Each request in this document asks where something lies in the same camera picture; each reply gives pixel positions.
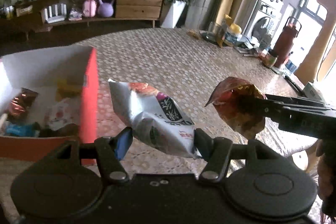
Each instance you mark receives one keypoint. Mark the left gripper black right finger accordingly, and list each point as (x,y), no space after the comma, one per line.
(216,152)

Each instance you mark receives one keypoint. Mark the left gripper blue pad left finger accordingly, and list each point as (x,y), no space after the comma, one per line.
(110,151)

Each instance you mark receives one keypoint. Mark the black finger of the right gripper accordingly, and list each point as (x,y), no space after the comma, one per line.
(251,105)

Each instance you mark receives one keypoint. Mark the red orange chip bag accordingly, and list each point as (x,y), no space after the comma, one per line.
(224,98)

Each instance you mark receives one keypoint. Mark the silver white snack bag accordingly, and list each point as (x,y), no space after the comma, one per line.
(154,117)

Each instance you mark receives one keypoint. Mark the white red snack bag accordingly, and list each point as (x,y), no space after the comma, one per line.
(63,113)

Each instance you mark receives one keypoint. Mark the yellow snack packet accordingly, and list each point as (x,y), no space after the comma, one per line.
(66,90)

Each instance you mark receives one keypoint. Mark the red cardboard box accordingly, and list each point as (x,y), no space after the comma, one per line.
(39,70)

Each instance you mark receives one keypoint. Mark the blue snack packet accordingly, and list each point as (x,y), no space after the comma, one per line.
(22,130)

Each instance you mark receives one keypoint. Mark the dark red foil snack bag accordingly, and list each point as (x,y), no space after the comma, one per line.
(19,106)

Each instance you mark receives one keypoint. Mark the black snack packet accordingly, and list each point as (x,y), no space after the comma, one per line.
(68,130)

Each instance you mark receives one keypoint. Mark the person right hand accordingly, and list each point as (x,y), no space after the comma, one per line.
(325,169)

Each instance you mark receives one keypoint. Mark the small glass jar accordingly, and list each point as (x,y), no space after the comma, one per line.
(270,58)

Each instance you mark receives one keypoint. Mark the dark red thermos bottle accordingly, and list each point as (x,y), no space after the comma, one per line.
(286,40)

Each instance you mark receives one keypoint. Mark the yellow lid container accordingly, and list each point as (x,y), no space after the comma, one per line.
(232,35)

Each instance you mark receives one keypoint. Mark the glass cup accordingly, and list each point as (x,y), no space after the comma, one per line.
(213,30)

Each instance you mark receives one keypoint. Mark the white plant pot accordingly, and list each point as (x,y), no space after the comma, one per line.
(173,14)

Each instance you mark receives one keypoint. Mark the purple kettlebell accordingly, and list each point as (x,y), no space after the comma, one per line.
(105,9)

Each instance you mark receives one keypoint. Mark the wooden tv console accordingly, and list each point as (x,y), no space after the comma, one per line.
(148,10)

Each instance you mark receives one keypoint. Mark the white wifi router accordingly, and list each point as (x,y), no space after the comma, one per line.
(55,13)

